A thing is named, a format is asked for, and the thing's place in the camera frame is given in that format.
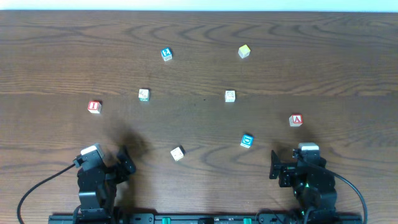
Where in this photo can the red letter I block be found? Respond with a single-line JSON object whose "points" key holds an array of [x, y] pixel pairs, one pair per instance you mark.
{"points": [[94, 107]]}

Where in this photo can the plain engraved wooden block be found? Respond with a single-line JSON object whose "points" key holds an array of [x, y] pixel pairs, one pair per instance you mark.
{"points": [[230, 96]]}

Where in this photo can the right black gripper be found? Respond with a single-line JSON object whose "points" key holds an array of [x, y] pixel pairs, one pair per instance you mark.
{"points": [[285, 172]]}

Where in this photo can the yellow top wooden block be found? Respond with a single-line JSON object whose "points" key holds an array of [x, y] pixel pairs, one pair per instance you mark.
{"points": [[244, 51]]}

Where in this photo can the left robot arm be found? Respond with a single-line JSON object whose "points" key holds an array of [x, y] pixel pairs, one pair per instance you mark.
{"points": [[99, 209]]}

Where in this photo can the plain tilted wooden block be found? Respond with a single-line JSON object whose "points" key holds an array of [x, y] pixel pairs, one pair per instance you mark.
{"points": [[177, 153]]}

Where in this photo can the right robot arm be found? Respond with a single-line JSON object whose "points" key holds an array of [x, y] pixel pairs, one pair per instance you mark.
{"points": [[315, 206]]}

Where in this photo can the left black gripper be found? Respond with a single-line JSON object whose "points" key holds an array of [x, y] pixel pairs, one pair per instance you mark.
{"points": [[115, 171]]}

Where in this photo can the blue number 2 block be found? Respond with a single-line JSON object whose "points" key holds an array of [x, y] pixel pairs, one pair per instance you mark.
{"points": [[166, 54]]}

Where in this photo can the blue picture wooden block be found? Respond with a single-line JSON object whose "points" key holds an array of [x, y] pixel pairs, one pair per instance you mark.
{"points": [[246, 141]]}

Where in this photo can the red letter A block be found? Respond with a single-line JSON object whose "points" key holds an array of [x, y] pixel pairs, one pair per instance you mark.
{"points": [[295, 120]]}

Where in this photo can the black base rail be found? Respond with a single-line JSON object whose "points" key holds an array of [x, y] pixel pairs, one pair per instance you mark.
{"points": [[148, 218]]}

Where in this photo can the green picture wooden block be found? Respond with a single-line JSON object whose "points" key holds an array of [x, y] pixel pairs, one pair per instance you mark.
{"points": [[144, 95]]}

